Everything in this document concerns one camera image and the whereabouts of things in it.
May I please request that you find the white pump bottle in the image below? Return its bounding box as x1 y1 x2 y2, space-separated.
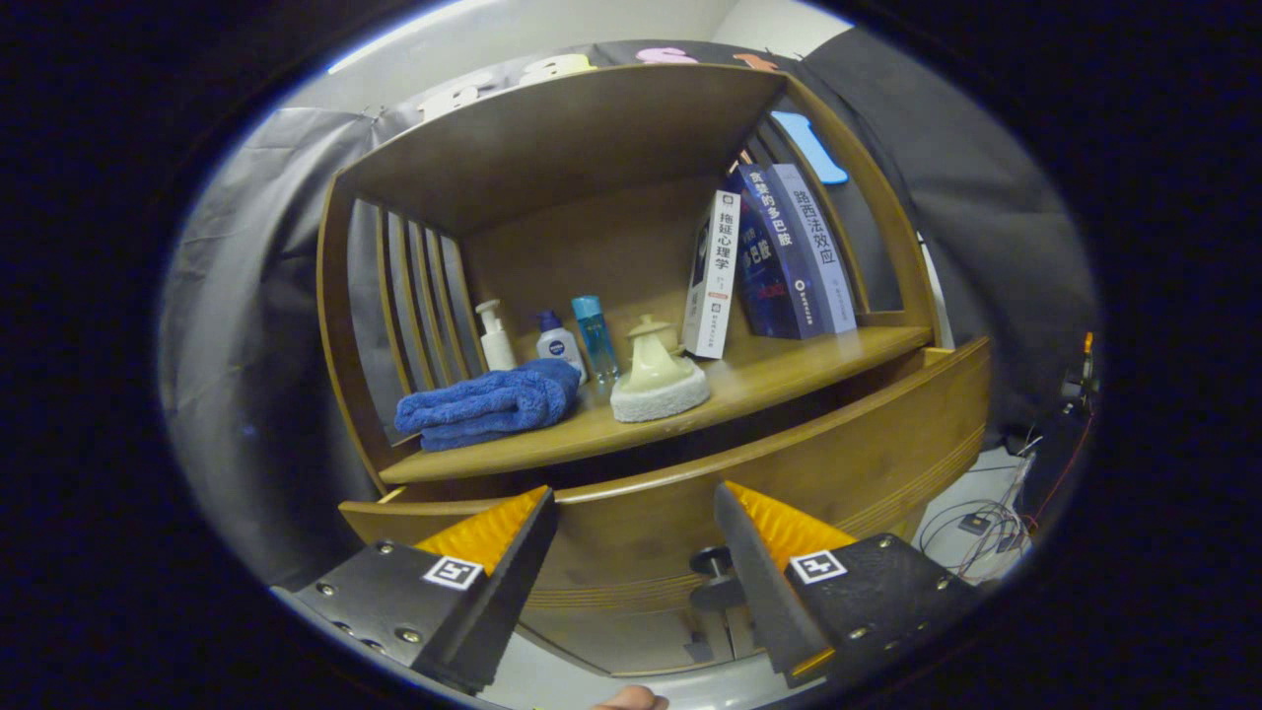
475 300 518 373

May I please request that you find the wooden countertop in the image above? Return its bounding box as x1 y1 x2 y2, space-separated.
380 325 933 486

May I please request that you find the white bottle with blue cap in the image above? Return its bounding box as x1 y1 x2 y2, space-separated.
535 311 589 384

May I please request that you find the wooden cabinet door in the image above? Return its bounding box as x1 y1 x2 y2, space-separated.
725 606 765 662
518 602 713 679

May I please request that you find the pale green scrubbing brush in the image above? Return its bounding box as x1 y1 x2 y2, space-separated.
610 325 711 424

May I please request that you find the white book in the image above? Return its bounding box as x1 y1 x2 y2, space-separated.
681 190 741 360

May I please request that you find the pale blue book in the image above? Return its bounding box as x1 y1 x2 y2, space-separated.
767 163 859 335

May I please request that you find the tangle of floor cables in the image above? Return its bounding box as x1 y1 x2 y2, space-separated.
917 434 1046 583

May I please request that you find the black device with orange part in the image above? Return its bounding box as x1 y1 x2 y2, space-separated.
1060 330 1100 425

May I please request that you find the dark blue book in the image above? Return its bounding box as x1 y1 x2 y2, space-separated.
727 166 837 340

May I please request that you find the blue folded towel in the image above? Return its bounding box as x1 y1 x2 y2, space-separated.
394 358 583 453

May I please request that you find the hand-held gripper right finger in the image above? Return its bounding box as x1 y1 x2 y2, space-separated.
714 481 982 688

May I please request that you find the beige lidded teacup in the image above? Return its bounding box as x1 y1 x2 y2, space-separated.
627 314 686 358

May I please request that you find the clear blue bottle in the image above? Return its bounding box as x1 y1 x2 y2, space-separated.
571 295 621 384

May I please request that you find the black drawer knob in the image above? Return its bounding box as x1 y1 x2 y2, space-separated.
688 545 747 612

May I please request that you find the black backdrop cloth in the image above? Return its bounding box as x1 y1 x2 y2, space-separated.
158 28 1100 593

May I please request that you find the wooden cabinet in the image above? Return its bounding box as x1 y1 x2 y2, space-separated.
315 62 992 681

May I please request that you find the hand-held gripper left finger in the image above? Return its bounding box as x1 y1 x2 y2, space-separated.
291 485 559 694

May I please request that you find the wooden drawer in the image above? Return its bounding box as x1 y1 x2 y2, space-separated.
338 337 992 612

